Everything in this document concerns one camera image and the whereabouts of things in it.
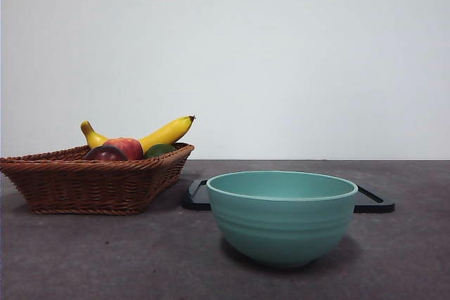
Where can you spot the teal ribbed bowl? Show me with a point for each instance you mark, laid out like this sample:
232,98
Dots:
281,226

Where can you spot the dark purple plum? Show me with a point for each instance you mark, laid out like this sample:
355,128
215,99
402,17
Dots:
105,154

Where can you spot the yellow banana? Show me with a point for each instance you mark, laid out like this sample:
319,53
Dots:
167,131

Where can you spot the green avocado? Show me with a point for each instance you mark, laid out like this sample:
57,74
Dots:
159,150

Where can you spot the dark rectangular tray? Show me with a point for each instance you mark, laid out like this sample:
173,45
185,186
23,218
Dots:
195,201

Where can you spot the red orange peach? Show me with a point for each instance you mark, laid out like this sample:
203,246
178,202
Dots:
130,149

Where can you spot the brown wicker basket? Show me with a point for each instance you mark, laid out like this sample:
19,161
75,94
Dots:
88,187

